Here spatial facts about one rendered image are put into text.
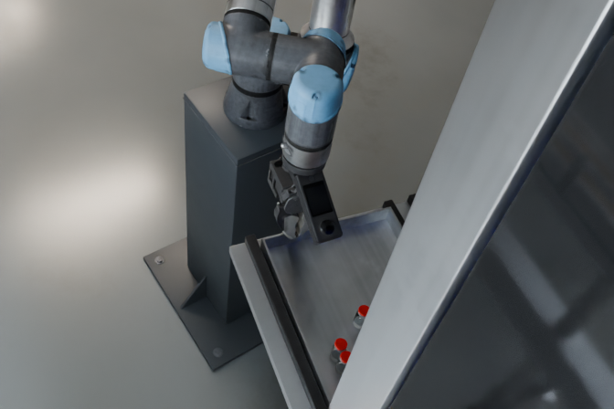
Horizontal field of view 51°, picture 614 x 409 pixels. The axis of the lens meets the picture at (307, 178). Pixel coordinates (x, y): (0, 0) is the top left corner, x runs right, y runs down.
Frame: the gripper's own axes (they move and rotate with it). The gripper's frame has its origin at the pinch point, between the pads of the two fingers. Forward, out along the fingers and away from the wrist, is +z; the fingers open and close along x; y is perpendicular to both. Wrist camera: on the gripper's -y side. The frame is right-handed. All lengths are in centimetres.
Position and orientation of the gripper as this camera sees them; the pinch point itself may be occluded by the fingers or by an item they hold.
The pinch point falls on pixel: (295, 236)
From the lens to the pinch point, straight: 116.8
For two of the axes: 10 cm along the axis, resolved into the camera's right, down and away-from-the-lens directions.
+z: -1.3, 6.4, 7.6
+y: -3.7, -7.4, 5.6
